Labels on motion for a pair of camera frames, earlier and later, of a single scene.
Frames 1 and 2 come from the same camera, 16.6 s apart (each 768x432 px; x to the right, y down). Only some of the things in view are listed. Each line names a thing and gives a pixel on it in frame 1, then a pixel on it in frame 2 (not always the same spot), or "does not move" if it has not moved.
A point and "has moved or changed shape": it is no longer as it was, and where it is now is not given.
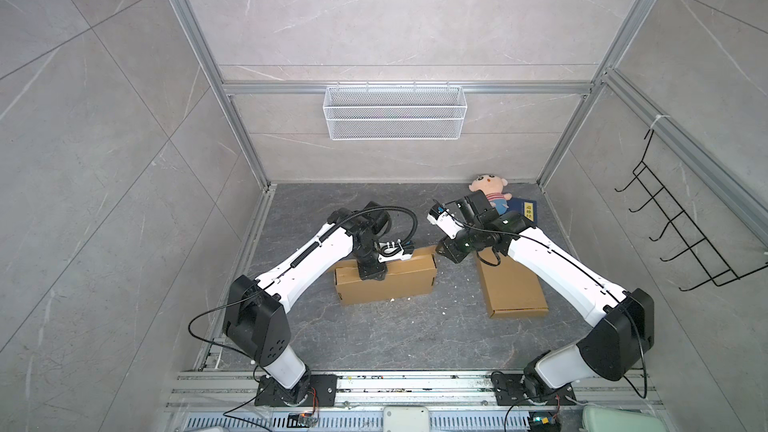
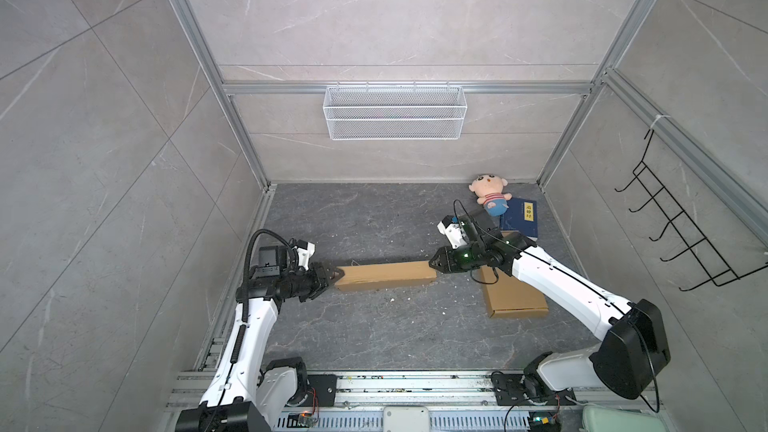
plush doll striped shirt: [492, 186] does not move
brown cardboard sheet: [402, 277] has moved or changed shape
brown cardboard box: [510, 289] does not move
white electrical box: [406, 419] does not move
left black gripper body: [371, 267] -> [304, 285]
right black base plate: [529, 389] does not move
